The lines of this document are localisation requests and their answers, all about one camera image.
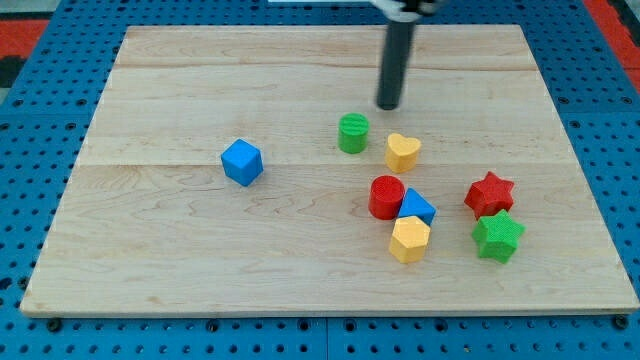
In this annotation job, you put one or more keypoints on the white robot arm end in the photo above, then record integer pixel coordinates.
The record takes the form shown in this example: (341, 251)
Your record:
(405, 11)

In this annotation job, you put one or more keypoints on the green cylinder block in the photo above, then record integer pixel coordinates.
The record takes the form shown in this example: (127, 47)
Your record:
(353, 129)

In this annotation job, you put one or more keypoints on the red cylinder block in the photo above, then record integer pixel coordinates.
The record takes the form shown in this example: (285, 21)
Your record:
(386, 197)

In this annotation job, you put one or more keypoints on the blue cube block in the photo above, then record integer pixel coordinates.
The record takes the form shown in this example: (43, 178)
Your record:
(242, 162)

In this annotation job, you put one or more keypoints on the yellow heart block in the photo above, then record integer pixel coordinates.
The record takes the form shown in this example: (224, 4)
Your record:
(401, 152)

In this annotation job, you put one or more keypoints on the light wooden board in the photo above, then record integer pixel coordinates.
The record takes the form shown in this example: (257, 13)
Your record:
(150, 225)

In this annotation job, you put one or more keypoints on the blue triangle block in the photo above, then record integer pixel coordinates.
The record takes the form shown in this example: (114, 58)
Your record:
(414, 204)

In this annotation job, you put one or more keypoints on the yellow hexagon block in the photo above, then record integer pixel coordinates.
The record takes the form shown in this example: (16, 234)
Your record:
(409, 239)

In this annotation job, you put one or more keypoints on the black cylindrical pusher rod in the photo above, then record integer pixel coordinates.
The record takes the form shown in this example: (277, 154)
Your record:
(395, 57)

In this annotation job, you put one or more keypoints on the red star block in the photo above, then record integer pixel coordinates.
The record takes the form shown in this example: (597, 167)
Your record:
(489, 196)

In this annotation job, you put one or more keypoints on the green star block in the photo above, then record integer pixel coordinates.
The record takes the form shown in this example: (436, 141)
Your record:
(497, 236)

